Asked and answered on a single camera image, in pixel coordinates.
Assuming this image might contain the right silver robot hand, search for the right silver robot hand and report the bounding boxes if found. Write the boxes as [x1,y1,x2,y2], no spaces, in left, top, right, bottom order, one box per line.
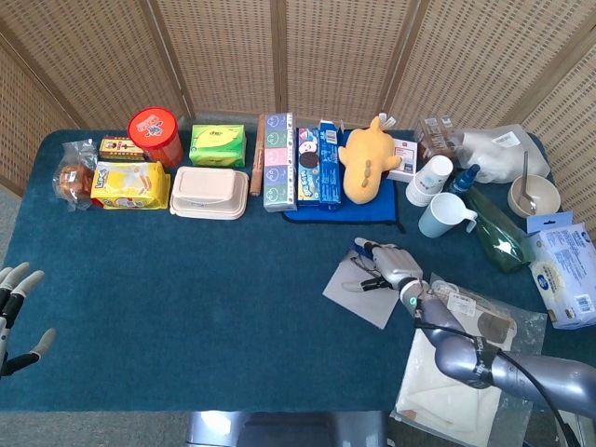
[342,236,425,294]

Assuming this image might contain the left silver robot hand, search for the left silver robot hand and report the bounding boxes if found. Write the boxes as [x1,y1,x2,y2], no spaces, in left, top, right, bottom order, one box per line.
[0,261,57,378]

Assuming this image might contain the thin-framed eyeglasses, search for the thin-framed eyeglasses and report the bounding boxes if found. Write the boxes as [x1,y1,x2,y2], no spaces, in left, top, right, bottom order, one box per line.
[351,253,386,288]

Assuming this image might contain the blue cardboard glasses case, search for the blue cardboard glasses case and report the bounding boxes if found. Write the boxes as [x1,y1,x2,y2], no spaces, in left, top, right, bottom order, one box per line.
[321,241,401,330]

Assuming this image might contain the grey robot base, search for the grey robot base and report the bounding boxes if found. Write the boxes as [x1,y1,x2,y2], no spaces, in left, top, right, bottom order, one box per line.
[185,410,390,447]

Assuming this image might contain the light blue plastic mug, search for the light blue plastic mug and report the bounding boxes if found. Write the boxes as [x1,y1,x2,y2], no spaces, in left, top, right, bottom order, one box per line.
[417,192,480,239]

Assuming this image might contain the blue cloth mat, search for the blue cloth mat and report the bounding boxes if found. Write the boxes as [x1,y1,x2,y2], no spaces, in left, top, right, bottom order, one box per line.
[282,129,406,234]

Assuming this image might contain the stack of paper cups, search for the stack of paper cups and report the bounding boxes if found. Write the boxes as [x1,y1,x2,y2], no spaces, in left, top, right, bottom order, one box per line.
[404,154,455,208]

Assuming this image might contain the green glass bottle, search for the green glass bottle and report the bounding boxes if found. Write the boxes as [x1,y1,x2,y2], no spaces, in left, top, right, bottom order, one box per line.
[463,183,535,275]

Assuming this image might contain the small white box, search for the small white box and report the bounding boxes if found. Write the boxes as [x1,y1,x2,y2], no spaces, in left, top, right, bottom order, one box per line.
[386,137,419,183]

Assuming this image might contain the yellow plush toy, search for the yellow plush toy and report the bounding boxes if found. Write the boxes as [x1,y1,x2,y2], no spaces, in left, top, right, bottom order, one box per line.
[337,115,404,206]

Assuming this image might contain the tall blue carton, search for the tall blue carton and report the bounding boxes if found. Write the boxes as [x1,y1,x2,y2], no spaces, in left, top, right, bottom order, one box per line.
[318,119,345,206]

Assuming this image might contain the blue cookie box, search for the blue cookie box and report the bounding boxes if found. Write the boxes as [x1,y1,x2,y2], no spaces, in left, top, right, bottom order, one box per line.
[296,127,322,209]

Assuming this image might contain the clear pack of brown snacks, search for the clear pack of brown snacks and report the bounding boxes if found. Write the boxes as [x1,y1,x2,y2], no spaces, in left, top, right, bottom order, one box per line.
[413,115,460,164]

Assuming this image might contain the bread in clear bag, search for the bread in clear bag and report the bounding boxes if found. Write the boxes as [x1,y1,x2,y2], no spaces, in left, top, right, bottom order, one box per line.
[54,138,100,213]

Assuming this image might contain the clear bag with canvas tote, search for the clear bag with canvas tote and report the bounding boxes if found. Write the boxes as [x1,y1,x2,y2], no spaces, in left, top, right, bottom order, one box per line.
[389,272,549,447]

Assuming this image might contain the white plastic bag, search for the white plastic bag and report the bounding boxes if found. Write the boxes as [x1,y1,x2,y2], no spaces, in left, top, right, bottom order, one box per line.
[454,123,552,185]

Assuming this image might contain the metal spoon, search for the metal spoon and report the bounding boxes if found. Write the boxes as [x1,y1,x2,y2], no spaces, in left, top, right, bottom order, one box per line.
[519,150,539,216]

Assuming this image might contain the pastel tissue multipack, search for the pastel tissue multipack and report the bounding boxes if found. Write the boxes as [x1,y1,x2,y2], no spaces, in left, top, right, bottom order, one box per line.
[263,111,298,213]

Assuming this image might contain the beige bowl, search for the beige bowl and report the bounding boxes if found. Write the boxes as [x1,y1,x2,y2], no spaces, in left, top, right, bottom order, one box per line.
[507,175,562,216]

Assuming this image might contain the white blue wipes pack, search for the white blue wipes pack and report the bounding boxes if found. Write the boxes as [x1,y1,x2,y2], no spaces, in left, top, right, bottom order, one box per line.
[525,211,596,331]

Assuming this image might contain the yellow biscuit packet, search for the yellow biscuit packet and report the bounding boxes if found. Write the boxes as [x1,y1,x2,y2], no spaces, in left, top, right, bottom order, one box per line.
[89,160,171,210]

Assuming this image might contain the teal felt table cover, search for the teal felt table cover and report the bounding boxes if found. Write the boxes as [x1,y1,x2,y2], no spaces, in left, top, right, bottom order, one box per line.
[0,128,596,413]

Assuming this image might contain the wooden rolling pin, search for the wooden rolling pin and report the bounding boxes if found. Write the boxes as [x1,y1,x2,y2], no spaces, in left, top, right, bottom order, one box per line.
[249,114,266,197]

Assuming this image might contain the small red yellow box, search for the small red yellow box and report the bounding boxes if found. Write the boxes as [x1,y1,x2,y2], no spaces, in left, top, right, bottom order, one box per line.
[97,135,146,163]

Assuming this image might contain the beige plastic lunch box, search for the beige plastic lunch box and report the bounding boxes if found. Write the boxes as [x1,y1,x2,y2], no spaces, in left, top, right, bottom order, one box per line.
[169,166,251,221]

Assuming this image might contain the green tissue pack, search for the green tissue pack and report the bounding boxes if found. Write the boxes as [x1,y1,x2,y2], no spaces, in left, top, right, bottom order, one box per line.
[188,123,247,169]

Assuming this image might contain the orange tub with red lid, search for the orange tub with red lid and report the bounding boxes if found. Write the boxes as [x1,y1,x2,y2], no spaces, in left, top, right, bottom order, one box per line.
[128,106,185,169]

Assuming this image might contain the woven rattan folding screen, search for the woven rattan folding screen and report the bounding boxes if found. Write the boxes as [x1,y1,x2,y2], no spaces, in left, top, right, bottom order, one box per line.
[0,0,596,234]

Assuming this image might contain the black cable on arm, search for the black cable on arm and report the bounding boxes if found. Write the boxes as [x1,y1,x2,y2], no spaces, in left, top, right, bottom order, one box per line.
[413,302,578,447]

